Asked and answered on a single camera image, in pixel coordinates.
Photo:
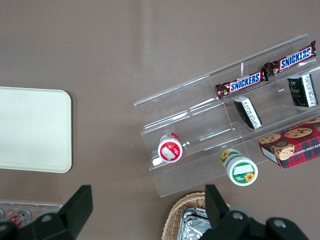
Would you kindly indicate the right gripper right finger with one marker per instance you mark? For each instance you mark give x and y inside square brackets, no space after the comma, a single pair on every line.
[217,207]

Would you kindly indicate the clear acrylic bottle rack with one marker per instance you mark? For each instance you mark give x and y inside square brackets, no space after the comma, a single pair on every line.
[45,206]

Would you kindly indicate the small black white box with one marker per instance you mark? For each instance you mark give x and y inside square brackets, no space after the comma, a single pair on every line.
[248,113]
[302,91]

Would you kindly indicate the red tartan cookie box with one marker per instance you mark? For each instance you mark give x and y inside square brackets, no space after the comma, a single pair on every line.
[297,145]

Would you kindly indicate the light oval wicker basket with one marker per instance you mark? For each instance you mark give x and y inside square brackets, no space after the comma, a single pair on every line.
[172,215]

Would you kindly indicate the red cola bottle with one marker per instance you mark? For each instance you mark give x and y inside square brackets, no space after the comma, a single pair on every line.
[21,215]

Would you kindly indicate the cream rectangular tray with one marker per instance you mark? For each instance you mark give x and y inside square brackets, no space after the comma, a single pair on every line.
[32,130]

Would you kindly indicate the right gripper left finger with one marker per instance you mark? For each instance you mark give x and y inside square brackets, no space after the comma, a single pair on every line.
[75,215]

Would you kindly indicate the red lidded yogurt cup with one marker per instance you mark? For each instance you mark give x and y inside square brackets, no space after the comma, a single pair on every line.
[170,150]

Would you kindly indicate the Snickers chocolate bar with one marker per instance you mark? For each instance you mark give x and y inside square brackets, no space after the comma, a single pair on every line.
[243,85]
[292,58]

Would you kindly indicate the clear acrylic stepped shelf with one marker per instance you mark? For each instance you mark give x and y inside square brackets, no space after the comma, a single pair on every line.
[190,117]

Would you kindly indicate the green lidded yogurt cup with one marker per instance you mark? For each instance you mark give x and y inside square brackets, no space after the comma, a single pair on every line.
[241,171]

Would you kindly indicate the aluminium foil tray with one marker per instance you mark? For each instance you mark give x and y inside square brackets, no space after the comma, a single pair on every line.
[195,230]
[192,211]

